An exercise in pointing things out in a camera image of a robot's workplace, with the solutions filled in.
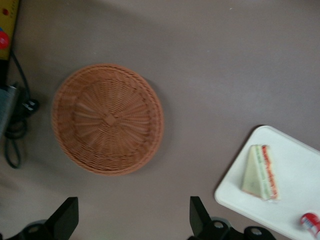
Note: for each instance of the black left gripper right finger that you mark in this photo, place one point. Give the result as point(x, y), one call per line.
point(200, 220)

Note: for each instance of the red emergency stop button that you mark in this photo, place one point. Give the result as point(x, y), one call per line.
point(3, 40)

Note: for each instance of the triangle sandwich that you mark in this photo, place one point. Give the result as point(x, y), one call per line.
point(255, 177)

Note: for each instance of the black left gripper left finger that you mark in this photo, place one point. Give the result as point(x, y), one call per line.
point(62, 220)

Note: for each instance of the beige plastic tray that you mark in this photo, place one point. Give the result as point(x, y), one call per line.
point(295, 162)

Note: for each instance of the black machine with yellow panel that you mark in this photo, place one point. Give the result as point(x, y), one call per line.
point(7, 112)

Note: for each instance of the red lidded small cup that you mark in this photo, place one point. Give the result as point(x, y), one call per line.
point(311, 223)

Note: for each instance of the round brown wicker basket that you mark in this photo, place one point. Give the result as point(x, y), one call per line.
point(107, 120)

